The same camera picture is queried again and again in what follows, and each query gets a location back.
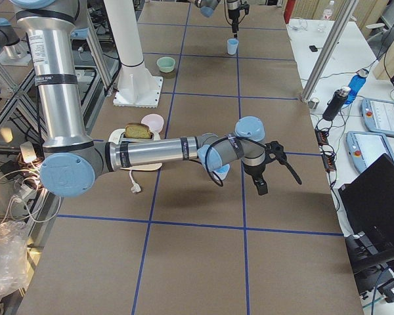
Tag pink plastic bowl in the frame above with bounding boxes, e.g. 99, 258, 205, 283
141, 114, 164, 133

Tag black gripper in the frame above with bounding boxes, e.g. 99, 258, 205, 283
226, 0, 242, 39
243, 163, 268, 196

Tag black thermos bottle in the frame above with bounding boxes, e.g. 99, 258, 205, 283
322, 86, 351, 121

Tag teach pendant far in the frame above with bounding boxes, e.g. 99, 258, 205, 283
361, 98, 394, 138

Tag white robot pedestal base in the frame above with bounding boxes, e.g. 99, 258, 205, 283
104, 0, 163, 108

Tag clear plastic bottle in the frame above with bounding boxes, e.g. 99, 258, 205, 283
321, 0, 335, 20

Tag green plastic bowl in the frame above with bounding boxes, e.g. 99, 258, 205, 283
156, 56, 176, 74

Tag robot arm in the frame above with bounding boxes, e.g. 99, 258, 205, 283
189, 0, 250, 39
13, 1, 268, 198

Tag black gripper cable arm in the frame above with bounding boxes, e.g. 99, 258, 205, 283
205, 134, 285, 188

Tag white toaster power plug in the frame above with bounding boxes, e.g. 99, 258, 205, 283
129, 170, 142, 194

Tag blue water bottle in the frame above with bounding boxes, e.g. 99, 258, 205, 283
343, 68, 369, 107

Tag clear plastic bag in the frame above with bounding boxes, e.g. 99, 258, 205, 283
0, 221, 28, 298

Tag teach pendant near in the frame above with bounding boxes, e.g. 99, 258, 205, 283
345, 131, 394, 173

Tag black laptop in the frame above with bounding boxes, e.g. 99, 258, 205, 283
338, 154, 394, 244

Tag toast slice in toaster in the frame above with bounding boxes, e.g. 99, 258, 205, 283
124, 123, 152, 139

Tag cream two-slot toaster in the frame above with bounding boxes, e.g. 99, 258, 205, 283
108, 129, 162, 171

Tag teach pendant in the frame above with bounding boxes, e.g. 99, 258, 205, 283
345, 131, 394, 173
361, 98, 394, 138

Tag light blue cup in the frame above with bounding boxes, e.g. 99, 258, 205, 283
213, 164, 230, 181
227, 38, 239, 56

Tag aluminium frame post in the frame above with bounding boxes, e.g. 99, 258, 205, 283
300, 0, 359, 103

